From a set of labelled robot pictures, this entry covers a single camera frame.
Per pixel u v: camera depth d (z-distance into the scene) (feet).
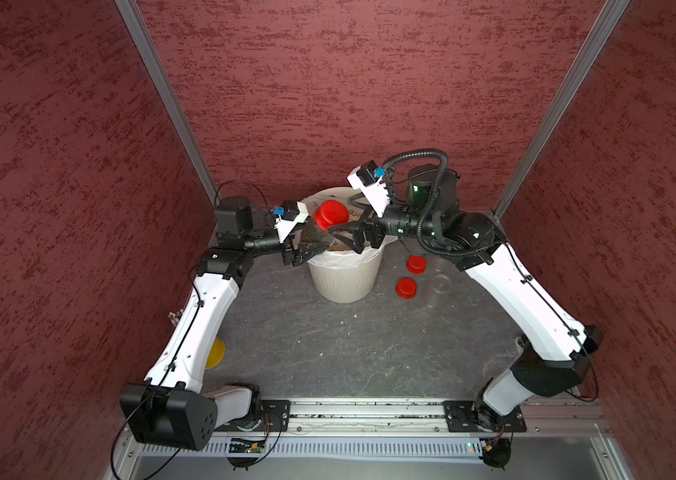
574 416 2.49
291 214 1.79
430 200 1.38
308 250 1.96
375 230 1.68
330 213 1.93
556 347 1.32
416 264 3.33
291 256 1.97
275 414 2.42
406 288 3.19
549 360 1.38
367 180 1.55
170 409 1.20
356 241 1.66
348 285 2.79
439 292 2.80
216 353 2.73
